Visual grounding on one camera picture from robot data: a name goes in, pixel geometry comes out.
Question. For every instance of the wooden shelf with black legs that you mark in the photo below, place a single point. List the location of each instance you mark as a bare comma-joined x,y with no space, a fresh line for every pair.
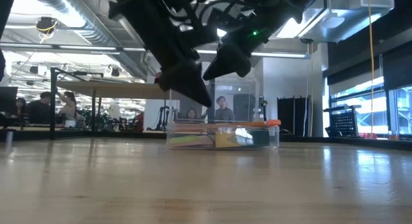
112,89

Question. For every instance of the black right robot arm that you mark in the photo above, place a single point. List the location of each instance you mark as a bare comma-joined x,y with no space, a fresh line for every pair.
283,5

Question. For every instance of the grey ceiling vent unit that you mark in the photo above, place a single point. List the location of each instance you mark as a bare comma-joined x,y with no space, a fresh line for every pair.
351,11

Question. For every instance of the long ceiling light strip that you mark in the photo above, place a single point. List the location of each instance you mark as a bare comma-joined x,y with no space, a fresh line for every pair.
280,55
96,47

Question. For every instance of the black perforated cart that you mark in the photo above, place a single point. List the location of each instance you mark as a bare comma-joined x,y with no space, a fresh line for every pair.
346,122

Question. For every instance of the yellow-green eraser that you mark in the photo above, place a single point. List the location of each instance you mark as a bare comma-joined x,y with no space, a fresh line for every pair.
183,139

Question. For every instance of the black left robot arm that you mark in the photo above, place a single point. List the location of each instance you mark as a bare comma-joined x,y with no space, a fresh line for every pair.
138,11

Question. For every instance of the person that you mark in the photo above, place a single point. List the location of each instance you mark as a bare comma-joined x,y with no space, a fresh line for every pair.
191,114
223,111
21,108
69,108
39,109

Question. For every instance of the black cabinet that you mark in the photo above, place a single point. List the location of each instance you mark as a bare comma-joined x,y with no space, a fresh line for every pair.
244,106

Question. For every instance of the dark monitor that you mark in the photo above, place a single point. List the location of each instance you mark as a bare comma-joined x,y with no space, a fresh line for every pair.
8,98

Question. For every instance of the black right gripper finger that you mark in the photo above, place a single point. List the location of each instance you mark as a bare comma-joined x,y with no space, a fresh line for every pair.
230,64

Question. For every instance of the yellow crayon box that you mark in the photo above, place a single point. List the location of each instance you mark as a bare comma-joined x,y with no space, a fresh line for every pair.
228,139

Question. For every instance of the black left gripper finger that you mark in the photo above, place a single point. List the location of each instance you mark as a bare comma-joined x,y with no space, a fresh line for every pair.
190,82

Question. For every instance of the black aluminium table frame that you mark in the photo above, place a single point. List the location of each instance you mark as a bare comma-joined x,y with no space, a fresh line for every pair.
354,141

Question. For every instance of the clear plastic pencil box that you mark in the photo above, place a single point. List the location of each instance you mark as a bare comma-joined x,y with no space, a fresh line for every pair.
273,140

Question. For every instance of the silver ceiling duct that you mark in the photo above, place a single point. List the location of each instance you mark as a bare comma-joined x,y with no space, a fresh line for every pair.
96,31

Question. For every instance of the black partition screen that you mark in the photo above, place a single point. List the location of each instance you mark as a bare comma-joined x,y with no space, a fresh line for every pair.
293,114

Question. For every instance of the orange pencil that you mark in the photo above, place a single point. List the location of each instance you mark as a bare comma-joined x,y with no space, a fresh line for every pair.
267,123

